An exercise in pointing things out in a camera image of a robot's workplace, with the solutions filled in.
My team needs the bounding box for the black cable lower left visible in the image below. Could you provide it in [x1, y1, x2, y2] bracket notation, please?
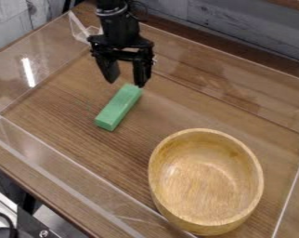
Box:
[0, 210, 15, 238]

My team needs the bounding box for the clear acrylic corner bracket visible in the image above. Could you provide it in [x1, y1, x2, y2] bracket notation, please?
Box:
[67, 11, 102, 44]

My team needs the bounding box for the green rectangular block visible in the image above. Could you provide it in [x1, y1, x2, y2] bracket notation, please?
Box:
[95, 84, 142, 131]

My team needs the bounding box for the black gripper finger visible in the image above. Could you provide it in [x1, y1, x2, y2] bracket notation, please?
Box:
[131, 59, 151, 87]
[95, 56, 119, 84]

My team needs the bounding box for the clear acrylic barrier wall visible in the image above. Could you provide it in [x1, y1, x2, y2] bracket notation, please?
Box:
[0, 15, 299, 238]

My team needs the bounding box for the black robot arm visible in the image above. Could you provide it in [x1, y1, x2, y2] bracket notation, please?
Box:
[86, 0, 154, 87]

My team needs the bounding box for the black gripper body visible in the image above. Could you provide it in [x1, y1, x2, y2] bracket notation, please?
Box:
[86, 15, 157, 67]

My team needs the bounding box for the brown wooden bowl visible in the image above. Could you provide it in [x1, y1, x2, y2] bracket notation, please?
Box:
[147, 128, 263, 236]

